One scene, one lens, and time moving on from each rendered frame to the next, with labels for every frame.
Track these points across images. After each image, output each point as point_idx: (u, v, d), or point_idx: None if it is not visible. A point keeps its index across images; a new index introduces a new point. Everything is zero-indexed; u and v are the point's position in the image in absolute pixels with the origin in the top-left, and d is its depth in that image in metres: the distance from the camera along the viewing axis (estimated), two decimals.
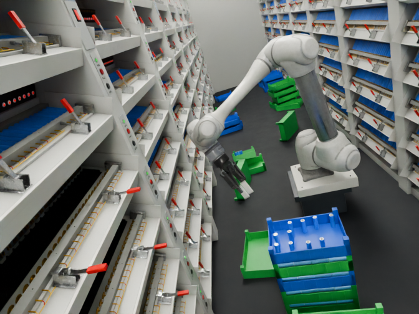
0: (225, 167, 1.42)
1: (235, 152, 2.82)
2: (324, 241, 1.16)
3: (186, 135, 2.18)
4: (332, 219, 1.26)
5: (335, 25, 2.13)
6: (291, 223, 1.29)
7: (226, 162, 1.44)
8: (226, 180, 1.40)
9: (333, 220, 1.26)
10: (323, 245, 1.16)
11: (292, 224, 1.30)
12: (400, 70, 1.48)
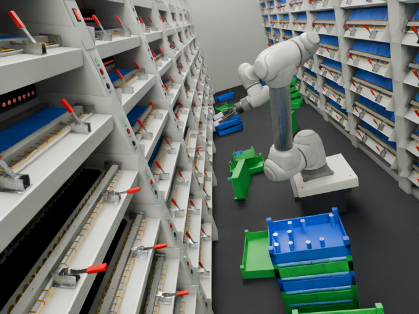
0: None
1: (235, 152, 2.82)
2: (324, 241, 1.16)
3: (186, 135, 2.18)
4: (332, 219, 1.26)
5: (335, 25, 2.13)
6: (291, 223, 1.29)
7: None
8: (231, 115, 1.92)
9: (333, 220, 1.26)
10: (323, 245, 1.16)
11: (292, 224, 1.30)
12: (400, 70, 1.48)
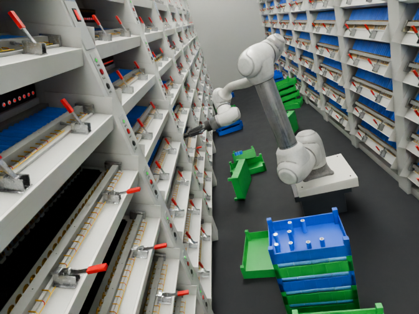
0: (204, 130, 2.04)
1: (235, 152, 2.82)
2: (324, 241, 1.16)
3: None
4: None
5: (335, 25, 2.13)
6: (291, 223, 1.29)
7: None
8: (196, 133, 2.02)
9: None
10: (323, 245, 1.16)
11: (292, 224, 1.30)
12: (400, 70, 1.48)
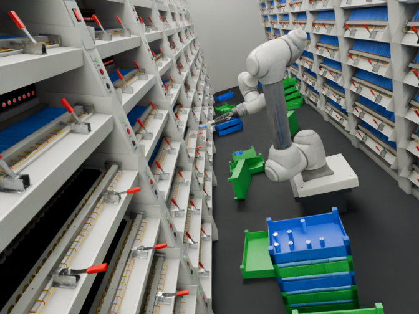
0: (229, 113, 2.05)
1: (235, 152, 2.82)
2: (324, 241, 1.16)
3: (186, 135, 2.18)
4: None
5: (335, 25, 2.13)
6: None
7: (232, 113, 2.02)
8: None
9: None
10: (323, 245, 1.16)
11: (206, 125, 2.08)
12: (400, 70, 1.48)
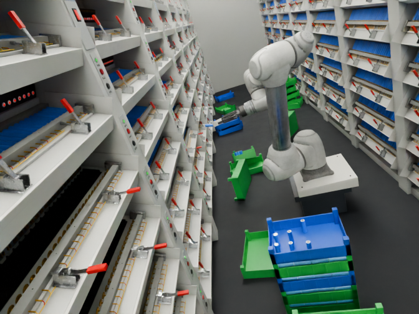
0: (236, 111, 2.02)
1: (235, 152, 2.82)
2: (212, 125, 2.04)
3: (186, 135, 2.18)
4: None
5: (335, 25, 2.13)
6: None
7: (239, 111, 1.99)
8: None
9: None
10: (210, 126, 2.04)
11: None
12: (400, 70, 1.48)
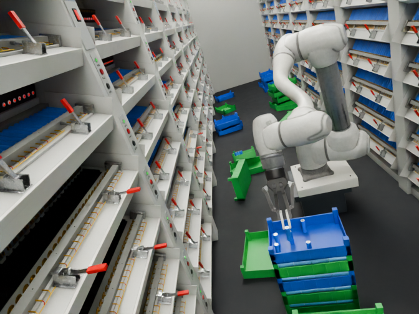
0: None
1: (235, 152, 2.82)
2: None
3: (186, 135, 2.18)
4: None
5: None
6: None
7: None
8: (293, 193, 1.15)
9: None
10: None
11: None
12: (400, 70, 1.48)
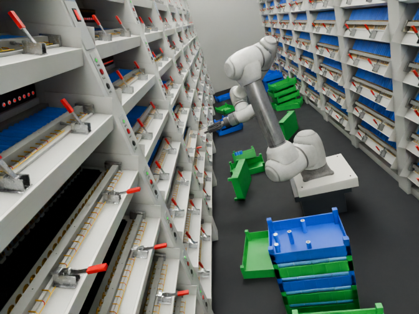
0: (222, 126, 2.16)
1: (235, 152, 2.82)
2: None
3: (186, 135, 2.18)
4: None
5: (335, 25, 2.13)
6: None
7: None
8: (215, 128, 2.14)
9: None
10: None
11: None
12: (400, 70, 1.48)
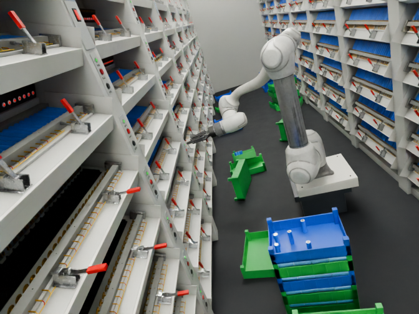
0: (207, 137, 1.91)
1: (235, 152, 2.82)
2: None
3: (184, 135, 2.18)
4: None
5: (335, 25, 2.13)
6: None
7: None
8: (199, 139, 1.89)
9: None
10: None
11: None
12: (400, 70, 1.48)
